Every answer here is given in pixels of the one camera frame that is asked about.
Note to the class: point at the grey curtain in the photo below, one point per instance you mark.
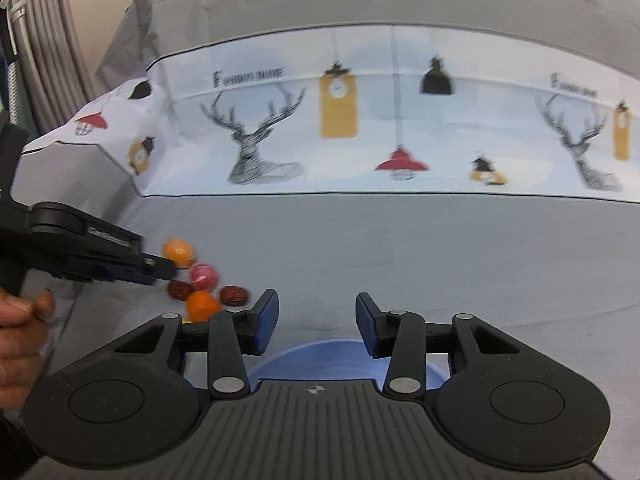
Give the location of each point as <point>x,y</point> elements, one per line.
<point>55,60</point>

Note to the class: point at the red plastic-wrapped apple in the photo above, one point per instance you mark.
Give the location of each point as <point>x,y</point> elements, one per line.
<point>204,276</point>

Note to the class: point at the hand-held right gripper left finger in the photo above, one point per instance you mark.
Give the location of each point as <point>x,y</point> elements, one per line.
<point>267,317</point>

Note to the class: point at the person's left hand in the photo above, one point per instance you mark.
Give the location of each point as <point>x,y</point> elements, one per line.
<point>20,340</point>

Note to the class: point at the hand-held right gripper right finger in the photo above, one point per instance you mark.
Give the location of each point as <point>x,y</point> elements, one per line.
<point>363,320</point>

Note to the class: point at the blue bowl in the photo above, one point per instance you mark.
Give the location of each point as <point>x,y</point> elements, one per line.
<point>320,360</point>

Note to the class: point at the dark red date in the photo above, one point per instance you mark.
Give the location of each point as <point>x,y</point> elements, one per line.
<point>179,289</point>
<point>234,296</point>

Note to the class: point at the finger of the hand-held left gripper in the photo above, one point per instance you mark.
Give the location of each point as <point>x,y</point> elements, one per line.
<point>127,275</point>
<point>75,225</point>

